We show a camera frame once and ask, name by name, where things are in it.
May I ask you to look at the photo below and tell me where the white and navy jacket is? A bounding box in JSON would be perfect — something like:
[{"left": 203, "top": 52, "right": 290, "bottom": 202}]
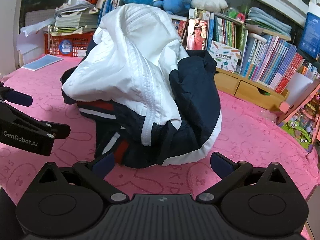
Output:
[{"left": 61, "top": 4, "right": 222, "bottom": 168}]

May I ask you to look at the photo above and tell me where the pink patterned table cloth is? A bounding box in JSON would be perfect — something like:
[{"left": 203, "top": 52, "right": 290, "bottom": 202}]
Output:
[{"left": 1, "top": 58, "right": 319, "bottom": 202}]

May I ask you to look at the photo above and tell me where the blue notebook on table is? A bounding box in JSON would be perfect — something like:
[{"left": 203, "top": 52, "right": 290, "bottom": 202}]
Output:
[{"left": 22, "top": 54, "right": 63, "bottom": 71}]

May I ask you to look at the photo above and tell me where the white loose paper sheet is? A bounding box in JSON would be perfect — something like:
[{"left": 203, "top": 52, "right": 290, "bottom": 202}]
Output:
[{"left": 16, "top": 18, "right": 55, "bottom": 54}]

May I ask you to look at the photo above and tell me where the red plastic crate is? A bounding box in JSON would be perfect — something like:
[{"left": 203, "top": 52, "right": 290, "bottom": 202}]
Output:
[{"left": 44, "top": 32, "right": 94, "bottom": 57}]

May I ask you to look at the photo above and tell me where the wooden drawer organizer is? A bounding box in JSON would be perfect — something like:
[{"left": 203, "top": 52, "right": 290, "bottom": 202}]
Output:
[{"left": 214, "top": 68, "right": 290, "bottom": 113}]

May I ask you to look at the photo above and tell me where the pink toy house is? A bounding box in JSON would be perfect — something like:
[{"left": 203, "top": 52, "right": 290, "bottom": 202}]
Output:
[{"left": 277, "top": 79, "right": 319, "bottom": 153}]

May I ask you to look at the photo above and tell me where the stack of papers and books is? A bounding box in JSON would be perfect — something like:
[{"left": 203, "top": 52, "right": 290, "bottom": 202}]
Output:
[{"left": 48, "top": 0, "right": 100, "bottom": 35}]

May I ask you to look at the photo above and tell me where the white patterned box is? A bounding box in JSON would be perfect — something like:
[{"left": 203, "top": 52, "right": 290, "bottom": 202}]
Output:
[{"left": 209, "top": 41, "right": 241, "bottom": 73}]

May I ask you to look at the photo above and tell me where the row of colourful books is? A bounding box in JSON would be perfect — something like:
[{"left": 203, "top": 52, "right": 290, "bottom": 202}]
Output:
[{"left": 189, "top": 8, "right": 319, "bottom": 93}]

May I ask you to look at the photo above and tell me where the left row of books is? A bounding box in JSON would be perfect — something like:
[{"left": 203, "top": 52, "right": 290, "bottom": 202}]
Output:
[{"left": 97, "top": 0, "right": 121, "bottom": 26}]

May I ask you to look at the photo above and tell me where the smartphone with lit screen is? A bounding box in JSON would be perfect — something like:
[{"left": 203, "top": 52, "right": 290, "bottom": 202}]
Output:
[{"left": 186, "top": 18, "right": 208, "bottom": 50}]

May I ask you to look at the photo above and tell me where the blue poster box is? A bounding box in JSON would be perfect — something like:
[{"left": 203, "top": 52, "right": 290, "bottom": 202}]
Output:
[{"left": 299, "top": 2, "right": 320, "bottom": 60}]

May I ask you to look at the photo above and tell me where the white plush toy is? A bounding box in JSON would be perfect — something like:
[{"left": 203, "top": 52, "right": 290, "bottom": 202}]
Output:
[{"left": 190, "top": 0, "right": 228, "bottom": 12}]

